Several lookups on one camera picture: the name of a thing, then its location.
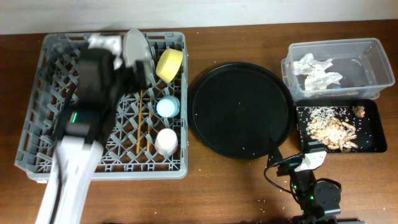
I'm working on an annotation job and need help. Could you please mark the wooden chopstick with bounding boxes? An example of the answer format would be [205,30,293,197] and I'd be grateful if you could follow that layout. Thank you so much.
[136,90,143,155]
[146,98,152,152]

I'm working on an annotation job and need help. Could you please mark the grey plate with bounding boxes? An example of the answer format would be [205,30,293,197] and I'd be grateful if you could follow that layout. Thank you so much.
[122,29,154,75]

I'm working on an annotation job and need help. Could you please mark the yellow bowl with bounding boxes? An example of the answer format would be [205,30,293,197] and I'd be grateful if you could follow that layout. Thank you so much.
[156,49,183,83]

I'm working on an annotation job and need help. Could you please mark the light blue cup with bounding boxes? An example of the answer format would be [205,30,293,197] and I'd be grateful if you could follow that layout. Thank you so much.
[156,95,180,118]

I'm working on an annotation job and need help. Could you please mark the food scraps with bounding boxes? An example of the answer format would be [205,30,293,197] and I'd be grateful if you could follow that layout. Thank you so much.
[297,106,366,152]

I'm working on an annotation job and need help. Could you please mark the pink cup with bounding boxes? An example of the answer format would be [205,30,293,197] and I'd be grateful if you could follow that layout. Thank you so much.
[154,128,178,156]

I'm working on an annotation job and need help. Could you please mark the white napkin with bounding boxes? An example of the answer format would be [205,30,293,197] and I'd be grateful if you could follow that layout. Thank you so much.
[293,53,343,91]

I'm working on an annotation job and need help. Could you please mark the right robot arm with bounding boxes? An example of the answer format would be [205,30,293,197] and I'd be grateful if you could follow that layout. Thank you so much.
[264,138,342,223]

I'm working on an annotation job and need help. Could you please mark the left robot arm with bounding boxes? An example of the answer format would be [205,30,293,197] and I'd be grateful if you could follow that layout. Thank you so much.
[36,48,147,223]

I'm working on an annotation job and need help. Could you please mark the grey dishwasher rack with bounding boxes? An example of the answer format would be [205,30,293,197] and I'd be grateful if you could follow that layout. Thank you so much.
[14,33,188,182]

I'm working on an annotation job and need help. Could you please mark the round black tray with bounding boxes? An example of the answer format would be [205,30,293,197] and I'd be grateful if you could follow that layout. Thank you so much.
[187,62,295,159]

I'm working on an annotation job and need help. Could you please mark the black rectangular tray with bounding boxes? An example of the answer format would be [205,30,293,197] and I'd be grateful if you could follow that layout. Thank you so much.
[296,100,387,153]

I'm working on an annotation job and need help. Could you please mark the clear plastic bin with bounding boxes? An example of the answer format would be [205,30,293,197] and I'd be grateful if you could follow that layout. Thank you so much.
[281,38,396,101]

